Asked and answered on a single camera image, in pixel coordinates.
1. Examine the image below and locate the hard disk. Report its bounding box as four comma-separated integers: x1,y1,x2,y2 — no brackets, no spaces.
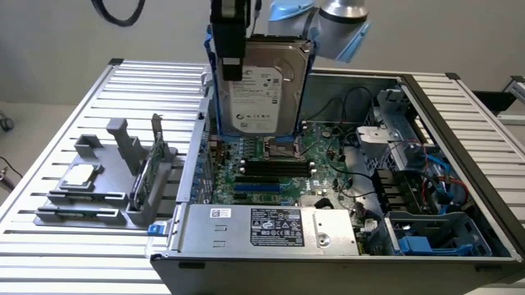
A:
203,23,319,143

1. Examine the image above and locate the aluminium frame profile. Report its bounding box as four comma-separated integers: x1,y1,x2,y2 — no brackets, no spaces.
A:
470,74,525,125

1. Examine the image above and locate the grey parts rack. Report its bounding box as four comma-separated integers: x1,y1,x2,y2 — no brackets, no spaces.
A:
33,117,181,230

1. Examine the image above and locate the silver CPU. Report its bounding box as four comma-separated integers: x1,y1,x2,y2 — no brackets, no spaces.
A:
65,163,98,186

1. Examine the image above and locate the black RAM slot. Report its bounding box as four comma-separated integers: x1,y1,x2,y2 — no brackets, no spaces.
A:
241,158,312,164
240,170,311,176
241,162,312,168
240,166,311,172

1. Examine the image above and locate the open black PC case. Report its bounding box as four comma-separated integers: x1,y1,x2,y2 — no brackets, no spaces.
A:
148,68,525,295

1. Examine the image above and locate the blue expansion slot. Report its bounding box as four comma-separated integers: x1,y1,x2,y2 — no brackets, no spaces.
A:
232,183,280,192

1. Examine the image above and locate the blue case latch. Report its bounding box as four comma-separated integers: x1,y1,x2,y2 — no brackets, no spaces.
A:
145,223,169,238

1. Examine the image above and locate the graphics card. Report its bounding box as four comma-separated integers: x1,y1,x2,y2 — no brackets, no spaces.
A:
129,112,169,211

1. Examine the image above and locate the red wire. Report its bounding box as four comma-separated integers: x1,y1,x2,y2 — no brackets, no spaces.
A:
447,179,470,201

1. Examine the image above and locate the thick black wire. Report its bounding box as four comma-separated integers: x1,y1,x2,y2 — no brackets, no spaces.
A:
337,170,388,198

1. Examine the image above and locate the blue data wire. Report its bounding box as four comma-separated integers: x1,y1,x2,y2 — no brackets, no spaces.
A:
423,152,454,214

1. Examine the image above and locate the silver power supply unit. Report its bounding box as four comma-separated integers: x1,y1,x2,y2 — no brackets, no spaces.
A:
170,203,360,258

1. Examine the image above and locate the black expansion slot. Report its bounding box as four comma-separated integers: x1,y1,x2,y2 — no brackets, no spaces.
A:
233,176,284,184

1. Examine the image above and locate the green RAM stick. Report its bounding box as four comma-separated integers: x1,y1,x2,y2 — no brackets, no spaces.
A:
46,191,124,199
36,208,118,216

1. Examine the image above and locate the disk bay with blue latch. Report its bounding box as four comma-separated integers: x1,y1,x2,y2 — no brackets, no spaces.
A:
382,210,494,258

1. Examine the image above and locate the black looped cable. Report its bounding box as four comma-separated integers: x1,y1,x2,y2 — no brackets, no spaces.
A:
90,0,148,28

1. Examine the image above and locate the black caster wheel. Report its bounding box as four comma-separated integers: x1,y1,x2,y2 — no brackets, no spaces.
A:
0,111,16,132

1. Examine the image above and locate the grey plastic fan shroud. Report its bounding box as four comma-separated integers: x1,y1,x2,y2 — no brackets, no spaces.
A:
353,125,390,149

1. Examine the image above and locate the metal drive cage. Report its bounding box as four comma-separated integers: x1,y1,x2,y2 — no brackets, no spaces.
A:
372,88,436,173

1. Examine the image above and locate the CPU socket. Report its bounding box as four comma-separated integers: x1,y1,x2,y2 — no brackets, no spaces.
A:
263,136,303,161

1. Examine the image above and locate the silver chipset heat sink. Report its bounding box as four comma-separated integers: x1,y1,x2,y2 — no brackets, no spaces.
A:
297,195,337,210

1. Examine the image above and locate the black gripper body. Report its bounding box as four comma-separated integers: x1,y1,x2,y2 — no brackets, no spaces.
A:
209,0,252,24

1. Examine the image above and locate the thin black wire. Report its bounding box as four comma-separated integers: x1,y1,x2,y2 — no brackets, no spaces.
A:
307,87,375,125

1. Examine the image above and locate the black floor cable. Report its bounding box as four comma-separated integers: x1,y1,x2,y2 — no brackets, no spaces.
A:
0,155,24,192

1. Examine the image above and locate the green motherboard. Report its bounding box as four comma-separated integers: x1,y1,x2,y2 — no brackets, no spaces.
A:
207,120,358,213

